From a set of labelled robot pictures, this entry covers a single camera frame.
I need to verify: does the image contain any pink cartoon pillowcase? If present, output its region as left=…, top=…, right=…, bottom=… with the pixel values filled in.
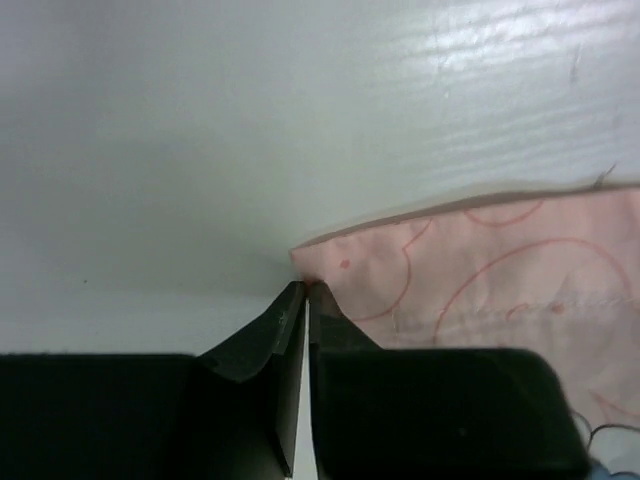
left=291, top=179, right=639, bottom=428

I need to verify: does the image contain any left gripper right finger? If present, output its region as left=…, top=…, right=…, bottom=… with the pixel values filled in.
left=308, top=283, right=590, bottom=479

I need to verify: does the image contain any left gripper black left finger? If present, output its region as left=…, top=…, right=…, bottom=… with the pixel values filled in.
left=1, top=282, right=305, bottom=479

